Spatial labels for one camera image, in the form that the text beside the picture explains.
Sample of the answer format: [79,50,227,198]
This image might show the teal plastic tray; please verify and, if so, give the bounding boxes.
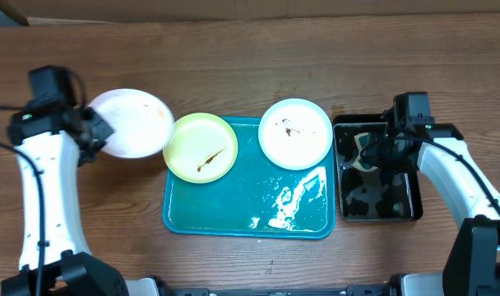
[162,117,336,239]

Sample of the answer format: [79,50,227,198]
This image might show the white plate with sauce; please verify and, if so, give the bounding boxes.
[257,99,332,170]

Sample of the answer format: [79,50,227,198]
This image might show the white plate with streak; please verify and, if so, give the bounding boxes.
[90,89,174,159]

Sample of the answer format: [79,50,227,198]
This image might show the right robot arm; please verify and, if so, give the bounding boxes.
[359,123,500,296]

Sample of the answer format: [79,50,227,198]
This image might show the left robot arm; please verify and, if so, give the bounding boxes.
[1,107,129,295]

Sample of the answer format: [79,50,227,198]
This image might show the black water tub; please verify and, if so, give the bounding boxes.
[332,114,424,222]

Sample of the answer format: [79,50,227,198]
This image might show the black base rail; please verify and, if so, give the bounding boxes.
[159,283,398,296]

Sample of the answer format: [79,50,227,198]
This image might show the teal yellow sponge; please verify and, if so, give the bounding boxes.
[352,132,377,173]

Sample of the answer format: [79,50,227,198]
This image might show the yellow-green plate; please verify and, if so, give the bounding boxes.
[163,113,238,183]

